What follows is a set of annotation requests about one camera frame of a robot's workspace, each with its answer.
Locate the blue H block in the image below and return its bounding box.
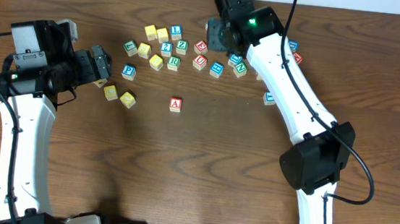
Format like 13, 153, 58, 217
209, 62, 224, 78

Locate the red U block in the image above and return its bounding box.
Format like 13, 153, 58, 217
192, 54, 208, 71

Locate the yellow block centre left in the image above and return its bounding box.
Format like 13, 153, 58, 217
148, 54, 163, 71

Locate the yellow block lower right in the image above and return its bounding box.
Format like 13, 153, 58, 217
119, 91, 136, 108

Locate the yellow block lower middle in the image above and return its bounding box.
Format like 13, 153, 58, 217
104, 85, 119, 100

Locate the blue d block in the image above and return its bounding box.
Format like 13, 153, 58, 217
228, 53, 242, 67
288, 40, 299, 52

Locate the blue T block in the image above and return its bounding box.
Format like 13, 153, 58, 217
263, 91, 276, 105

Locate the blue D block middle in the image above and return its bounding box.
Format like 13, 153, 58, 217
228, 53, 242, 67

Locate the green L block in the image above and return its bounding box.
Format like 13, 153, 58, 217
124, 40, 138, 56

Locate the red E block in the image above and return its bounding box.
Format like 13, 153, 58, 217
194, 40, 208, 55

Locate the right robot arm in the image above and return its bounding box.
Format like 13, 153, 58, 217
208, 0, 355, 224

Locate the yellow block lower left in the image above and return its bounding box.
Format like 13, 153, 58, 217
93, 78, 108, 88

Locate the blue 2 block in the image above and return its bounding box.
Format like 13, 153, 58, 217
161, 42, 173, 58

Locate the green R block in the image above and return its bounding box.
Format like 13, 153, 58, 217
167, 56, 181, 72

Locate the blue L block left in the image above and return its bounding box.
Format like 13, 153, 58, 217
170, 25, 182, 40

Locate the yellow block top left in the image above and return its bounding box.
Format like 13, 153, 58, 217
144, 25, 158, 41

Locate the red M block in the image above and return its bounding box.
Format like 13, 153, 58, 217
293, 52, 303, 65

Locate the blue D block right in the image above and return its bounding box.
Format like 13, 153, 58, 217
288, 40, 299, 52

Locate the blue P block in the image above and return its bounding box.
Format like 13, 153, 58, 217
122, 65, 137, 81

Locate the green N block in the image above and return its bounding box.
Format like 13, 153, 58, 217
234, 61, 248, 78

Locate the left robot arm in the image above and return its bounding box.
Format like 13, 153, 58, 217
0, 19, 112, 224

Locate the yellow block beside L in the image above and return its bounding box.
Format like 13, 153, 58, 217
137, 43, 152, 59

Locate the red A block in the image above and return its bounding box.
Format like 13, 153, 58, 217
169, 98, 182, 112

